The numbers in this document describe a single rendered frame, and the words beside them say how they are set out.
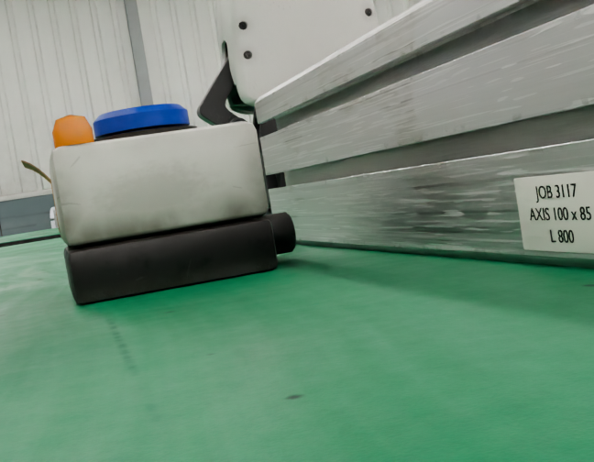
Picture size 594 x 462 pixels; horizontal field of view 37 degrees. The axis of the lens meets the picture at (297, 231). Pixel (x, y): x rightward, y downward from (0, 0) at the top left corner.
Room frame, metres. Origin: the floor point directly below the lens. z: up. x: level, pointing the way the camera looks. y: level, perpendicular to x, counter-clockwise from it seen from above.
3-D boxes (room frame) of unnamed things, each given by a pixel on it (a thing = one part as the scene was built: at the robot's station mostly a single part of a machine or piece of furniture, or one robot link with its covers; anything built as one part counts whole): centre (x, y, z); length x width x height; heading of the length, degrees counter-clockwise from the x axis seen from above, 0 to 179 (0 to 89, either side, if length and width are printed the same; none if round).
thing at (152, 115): (0.38, 0.06, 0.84); 0.04 x 0.04 x 0.02
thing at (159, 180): (0.38, 0.05, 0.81); 0.10 x 0.08 x 0.06; 105
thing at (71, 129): (0.34, 0.08, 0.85); 0.01 x 0.01 x 0.01
